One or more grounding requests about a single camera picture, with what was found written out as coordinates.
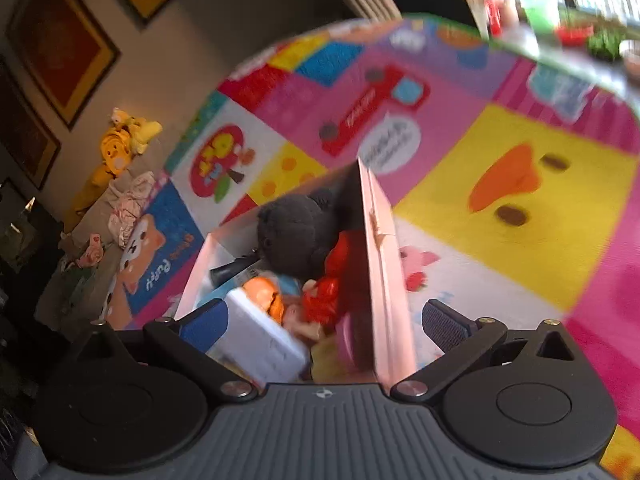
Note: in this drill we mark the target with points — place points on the pink cardboard box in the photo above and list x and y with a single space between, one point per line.
306 287

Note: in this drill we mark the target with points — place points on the green potted plant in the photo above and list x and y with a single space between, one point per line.
604 44

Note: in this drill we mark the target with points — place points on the white small box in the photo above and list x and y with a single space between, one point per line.
259 347

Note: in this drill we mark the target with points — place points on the colourful cartoon play mat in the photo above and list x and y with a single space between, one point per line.
514 184

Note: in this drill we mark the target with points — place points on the beige sofa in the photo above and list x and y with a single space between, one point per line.
76 294

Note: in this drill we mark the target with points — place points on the yellow plush toy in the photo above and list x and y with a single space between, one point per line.
126 138

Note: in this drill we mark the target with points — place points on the red hooded doll figure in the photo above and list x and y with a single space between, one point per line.
344 286

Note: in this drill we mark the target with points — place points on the black plush toy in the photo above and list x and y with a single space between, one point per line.
296 232

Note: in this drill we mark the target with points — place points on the red gold framed picture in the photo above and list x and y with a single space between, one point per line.
64 49

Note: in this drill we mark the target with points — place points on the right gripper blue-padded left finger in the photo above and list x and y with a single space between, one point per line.
181 346

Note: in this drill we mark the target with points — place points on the small pink plush toy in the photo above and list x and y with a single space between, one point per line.
93 254

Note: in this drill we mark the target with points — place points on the red flower pot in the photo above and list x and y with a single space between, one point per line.
573 36

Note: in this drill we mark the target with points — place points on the dark framed picture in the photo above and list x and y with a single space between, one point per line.
24 135

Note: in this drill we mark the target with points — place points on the orange round toy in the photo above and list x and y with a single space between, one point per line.
265 295

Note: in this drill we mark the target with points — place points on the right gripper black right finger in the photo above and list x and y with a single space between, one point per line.
467 345

